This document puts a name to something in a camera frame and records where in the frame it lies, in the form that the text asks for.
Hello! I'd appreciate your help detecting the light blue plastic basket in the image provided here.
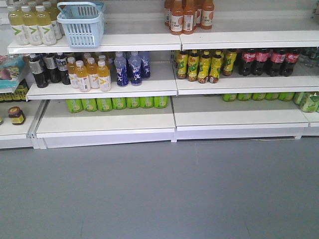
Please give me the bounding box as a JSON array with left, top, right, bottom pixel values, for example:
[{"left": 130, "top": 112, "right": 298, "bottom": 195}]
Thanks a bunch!
[{"left": 57, "top": 1, "right": 105, "bottom": 48}]

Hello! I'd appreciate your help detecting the yellow lemon tea bottle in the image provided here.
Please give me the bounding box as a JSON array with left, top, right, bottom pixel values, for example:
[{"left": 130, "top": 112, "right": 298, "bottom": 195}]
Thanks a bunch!
[
  {"left": 175, "top": 51, "right": 188, "bottom": 79},
  {"left": 222, "top": 49, "right": 237, "bottom": 76},
  {"left": 187, "top": 50, "right": 199, "bottom": 82},
  {"left": 209, "top": 50, "right": 222, "bottom": 84},
  {"left": 197, "top": 50, "right": 211, "bottom": 84}
]

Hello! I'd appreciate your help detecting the blue sports drink bottle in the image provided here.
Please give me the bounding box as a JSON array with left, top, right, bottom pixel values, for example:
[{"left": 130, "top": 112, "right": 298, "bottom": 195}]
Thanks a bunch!
[
  {"left": 129, "top": 51, "right": 142, "bottom": 86},
  {"left": 139, "top": 51, "right": 151, "bottom": 79},
  {"left": 114, "top": 51, "right": 129, "bottom": 87}
]

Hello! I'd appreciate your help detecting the orange vitamin drink bottle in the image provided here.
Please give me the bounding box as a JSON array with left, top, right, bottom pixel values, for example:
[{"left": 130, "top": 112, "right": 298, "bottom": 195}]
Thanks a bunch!
[
  {"left": 97, "top": 60, "right": 111, "bottom": 92},
  {"left": 75, "top": 60, "right": 91, "bottom": 92},
  {"left": 67, "top": 57, "right": 79, "bottom": 89},
  {"left": 87, "top": 57, "right": 100, "bottom": 89}
]

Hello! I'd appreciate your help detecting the orange C100 juice bottle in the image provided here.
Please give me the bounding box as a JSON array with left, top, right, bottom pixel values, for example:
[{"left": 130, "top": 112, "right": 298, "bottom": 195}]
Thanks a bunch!
[
  {"left": 182, "top": 0, "right": 195, "bottom": 34},
  {"left": 200, "top": 0, "right": 214, "bottom": 30},
  {"left": 170, "top": 0, "right": 183, "bottom": 35}
]

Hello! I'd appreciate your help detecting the white shelf unit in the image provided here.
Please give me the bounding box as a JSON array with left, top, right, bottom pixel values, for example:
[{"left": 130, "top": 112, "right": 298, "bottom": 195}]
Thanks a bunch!
[{"left": 0, "top": 0, "right": 319, "bottom": 149}]

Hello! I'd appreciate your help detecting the black cola bottle red label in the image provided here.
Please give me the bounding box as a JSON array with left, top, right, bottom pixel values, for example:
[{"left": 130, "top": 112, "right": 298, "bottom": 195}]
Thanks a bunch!
[
  {"left": 280, "top": 48, "right": 301, "bottom": 77},
  {"left": 238, "top": 48, "right": 257, "bottom": 76},
  {"left": 267, "top": 48, "right": 286, "bottom": 77},
  {"left": 251, "top": 48, "right": 270, "bottom": 76}
]

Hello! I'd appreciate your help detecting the dark drink bottle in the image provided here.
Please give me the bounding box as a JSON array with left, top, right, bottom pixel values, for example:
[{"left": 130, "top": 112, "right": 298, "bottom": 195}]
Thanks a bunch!
[
  {"left": 29, "top": 53, "right": 48, "bottom": 88},
  {"left": 44, "top": 53, "right": 61, "bottom": 83},
  {"left": 56, "top": 52, "right": 71, "bottom": 85}
]

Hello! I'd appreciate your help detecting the pale green drink bottle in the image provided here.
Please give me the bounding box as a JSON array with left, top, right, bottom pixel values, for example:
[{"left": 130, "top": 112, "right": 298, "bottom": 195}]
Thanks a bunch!
[
  {"left": 35, "top": 5, "right": 56, "bottom": 45},
  {"left": 21, "top": 5, "right": 42, "bottom": 46},
  {"left": 7, "top": 5, "right": 29, "bottom": 45}
]

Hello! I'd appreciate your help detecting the small brown sauce jar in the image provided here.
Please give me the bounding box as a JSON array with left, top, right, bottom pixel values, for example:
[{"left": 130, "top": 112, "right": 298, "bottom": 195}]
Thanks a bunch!
[{"left": 8, "top": 106, "right": 25, "bottom": 125}]

